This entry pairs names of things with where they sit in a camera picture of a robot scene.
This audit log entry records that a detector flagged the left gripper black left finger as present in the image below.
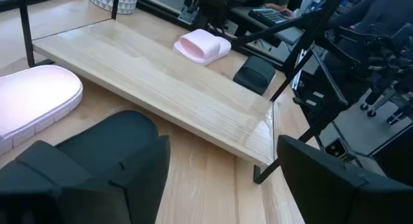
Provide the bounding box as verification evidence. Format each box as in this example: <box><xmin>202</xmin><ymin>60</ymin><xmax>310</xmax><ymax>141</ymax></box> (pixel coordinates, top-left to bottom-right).
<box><xmin>0</xmin><ymin>135</ymin><xmax>171</xmax><ymax>224</ymax></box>

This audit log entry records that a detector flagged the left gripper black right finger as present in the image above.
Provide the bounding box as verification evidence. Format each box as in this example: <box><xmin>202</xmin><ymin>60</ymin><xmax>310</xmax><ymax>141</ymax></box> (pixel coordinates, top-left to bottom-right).
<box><xmin>276</xmin><ymin>134</ymin><xmax>413</xmax><ymax>224</ymax></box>

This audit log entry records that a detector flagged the black foam slide sandal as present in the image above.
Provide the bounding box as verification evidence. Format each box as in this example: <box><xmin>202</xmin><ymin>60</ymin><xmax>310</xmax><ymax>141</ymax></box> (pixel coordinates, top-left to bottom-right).
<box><xmin>0</xmin><ymin>110</ymin><xmax>161</xmax><ymax>195</ymax></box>
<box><xmin>232</xmin><ymin>55</ymin><xmax>277</xmax><ymax>96</ymax></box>

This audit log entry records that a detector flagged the pink foam slide sandal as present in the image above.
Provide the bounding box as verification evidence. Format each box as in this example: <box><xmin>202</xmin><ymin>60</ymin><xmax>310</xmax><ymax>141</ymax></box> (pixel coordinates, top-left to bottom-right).
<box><xmin>173</xmin><ymin>28</ymin><xmax>232</xmax><ymax>66</ymax></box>
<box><xmin>0</xmin><ymin>65</ymin><xmax>84</xmax><ymax>156</ymax></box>

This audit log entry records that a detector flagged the black box with white labels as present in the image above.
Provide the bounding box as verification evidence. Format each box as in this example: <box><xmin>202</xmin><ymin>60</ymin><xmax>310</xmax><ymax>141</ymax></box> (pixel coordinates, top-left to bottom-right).
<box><xmin>292</xmin><ymin>48</ymin><xmax>349</xmax><ymax>121</ymax></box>

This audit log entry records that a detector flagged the black office chair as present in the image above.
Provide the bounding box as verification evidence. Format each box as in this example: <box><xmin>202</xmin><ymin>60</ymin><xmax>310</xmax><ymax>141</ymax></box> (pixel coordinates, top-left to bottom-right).
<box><xmin>322</xmin><ymin>22</ymin><xmax>413</xmax><ymax>125</ymax></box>

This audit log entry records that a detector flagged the grey desk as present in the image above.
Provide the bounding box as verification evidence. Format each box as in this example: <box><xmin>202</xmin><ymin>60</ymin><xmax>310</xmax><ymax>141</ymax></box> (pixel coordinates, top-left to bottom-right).
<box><xmin>229</xmin><ymin>6</ymin><xmax>305</xmax><ymax>46</ymax></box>

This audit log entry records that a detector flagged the black computer keyboard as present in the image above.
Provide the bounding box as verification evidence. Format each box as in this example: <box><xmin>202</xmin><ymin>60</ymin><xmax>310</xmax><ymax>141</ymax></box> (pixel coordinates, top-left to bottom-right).
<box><xmin>247</xmin><ymin>7</ymin><xmax>291</xmax><ymax>28</ymax></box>

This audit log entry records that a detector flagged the white triangle-patterned plant pot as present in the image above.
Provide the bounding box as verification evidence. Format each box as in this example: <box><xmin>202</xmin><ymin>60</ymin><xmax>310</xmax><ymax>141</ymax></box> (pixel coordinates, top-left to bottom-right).
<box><xmin>89</xmin><ymin>0</ymin><xmax>139</xmax><ymax>15</ymax></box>

